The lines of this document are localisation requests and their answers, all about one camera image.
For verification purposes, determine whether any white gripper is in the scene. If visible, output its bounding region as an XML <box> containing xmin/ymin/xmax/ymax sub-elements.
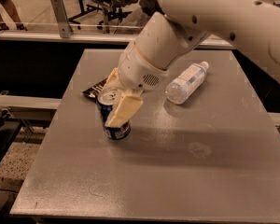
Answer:
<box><xmin>104</xmin><ymin>42</ymin><xmax>169</xmax><ymax>128</ymax></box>

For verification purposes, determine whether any blue pepsi can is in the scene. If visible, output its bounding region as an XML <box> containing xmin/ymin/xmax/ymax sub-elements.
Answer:
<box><xmin>96</xmin><ymin>89</ymin><xmax>131</xmax><ymax>140</ymax></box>

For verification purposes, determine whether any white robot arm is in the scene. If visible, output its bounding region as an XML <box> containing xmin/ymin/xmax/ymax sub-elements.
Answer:
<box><xmin>105</xmin><ymin>0</ymin><xmax>280</xmax><ymax>127</ymax></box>

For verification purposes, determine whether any black snack wrapper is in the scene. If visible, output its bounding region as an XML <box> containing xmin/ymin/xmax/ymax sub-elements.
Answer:
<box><xmin>82</xmin><ymin>79</ymin><xmax>106</xmax><ymax>99</ymax></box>

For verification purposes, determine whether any clear plastic water bottle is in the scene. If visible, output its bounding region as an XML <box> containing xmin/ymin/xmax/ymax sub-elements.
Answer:
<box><xmin>165</xmin><ymin>62</ymin><xmax>209</xmax><ymax>105</ymax></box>

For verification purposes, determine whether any black cart at left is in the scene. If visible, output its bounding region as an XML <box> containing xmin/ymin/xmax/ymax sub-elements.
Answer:
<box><xmin>0</xmin><ymin>110</ymin><xmax>21</xmax><ymax>162</ymax></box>

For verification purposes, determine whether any grey side rail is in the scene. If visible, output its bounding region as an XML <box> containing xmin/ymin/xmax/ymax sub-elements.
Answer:
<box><xmin>0</xmin><ymin>95</ymin><xmax>62</xmax><ymax>110</ymax></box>

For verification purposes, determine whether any left metal fence bracket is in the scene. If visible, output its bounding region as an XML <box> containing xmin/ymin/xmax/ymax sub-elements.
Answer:
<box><xmin>50</xmin><ymin>0</ymin><xmax>72</xmax><ymax>38</ymax></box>

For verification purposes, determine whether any metal barrier rail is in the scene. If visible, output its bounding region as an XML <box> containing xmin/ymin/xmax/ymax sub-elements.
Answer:
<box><xmin>0</xmin><ymin>31</ymin><xmax>237</xmax><ymax>50</ymax></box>

